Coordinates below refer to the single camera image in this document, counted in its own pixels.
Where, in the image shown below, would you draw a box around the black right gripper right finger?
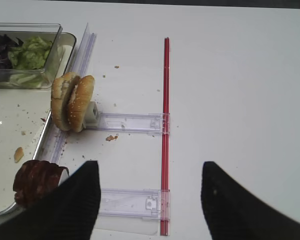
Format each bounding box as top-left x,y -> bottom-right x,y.
200,161 -> 300,240

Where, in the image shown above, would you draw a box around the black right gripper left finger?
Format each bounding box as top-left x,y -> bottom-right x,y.
0,161 -> 101,240

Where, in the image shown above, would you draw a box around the brown meat patty stack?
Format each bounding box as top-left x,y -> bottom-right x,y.
13,159 -> 69,208

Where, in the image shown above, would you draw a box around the green lettuce pieces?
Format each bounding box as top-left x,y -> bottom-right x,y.
8,36 -> 53,70

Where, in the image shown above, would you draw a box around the right red rod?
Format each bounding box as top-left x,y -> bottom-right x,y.
160,37 -> 170,236

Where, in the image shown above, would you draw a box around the grey pusher block at buns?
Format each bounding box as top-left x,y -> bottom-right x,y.
83,101 -> 100,129

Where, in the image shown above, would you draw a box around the cream metal tray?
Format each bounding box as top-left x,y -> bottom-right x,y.
0,31 -> 77,215

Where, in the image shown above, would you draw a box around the sesame bun top right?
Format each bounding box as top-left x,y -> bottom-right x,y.
67,75 -> 95,133

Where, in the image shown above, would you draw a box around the sesame bun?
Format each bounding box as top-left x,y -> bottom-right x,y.
50,72 -> 80,131
67,75 -> 95,133

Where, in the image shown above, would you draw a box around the sesame bun top left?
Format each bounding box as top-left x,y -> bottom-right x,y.
50,72 -> 80,131

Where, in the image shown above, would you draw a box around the clear plastic salad box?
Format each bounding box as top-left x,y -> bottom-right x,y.
0,22 -> 65,89

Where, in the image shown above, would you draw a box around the shredded purple cabbage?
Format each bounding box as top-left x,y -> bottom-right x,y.
0,34 -> 24,69

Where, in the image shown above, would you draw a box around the clear rail under patties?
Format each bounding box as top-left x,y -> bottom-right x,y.
98,188 -> 170,221

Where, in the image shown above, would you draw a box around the clear rail under sesame buns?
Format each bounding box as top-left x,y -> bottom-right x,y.
85,112 -> 170,135

